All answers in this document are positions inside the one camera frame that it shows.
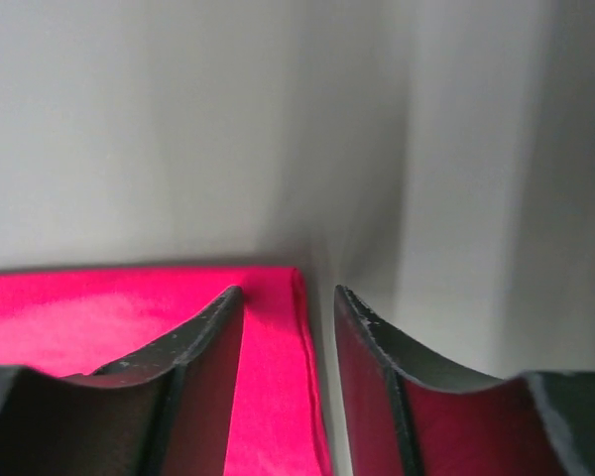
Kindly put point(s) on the bright pink t shirt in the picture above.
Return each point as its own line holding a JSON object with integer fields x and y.
{"x": 75, "y": 321}

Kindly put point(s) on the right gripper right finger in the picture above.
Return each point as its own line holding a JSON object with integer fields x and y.
{"x": 412, "y": 411}

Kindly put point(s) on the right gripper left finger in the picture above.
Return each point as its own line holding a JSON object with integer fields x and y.
{"x": 164, "y": 409}

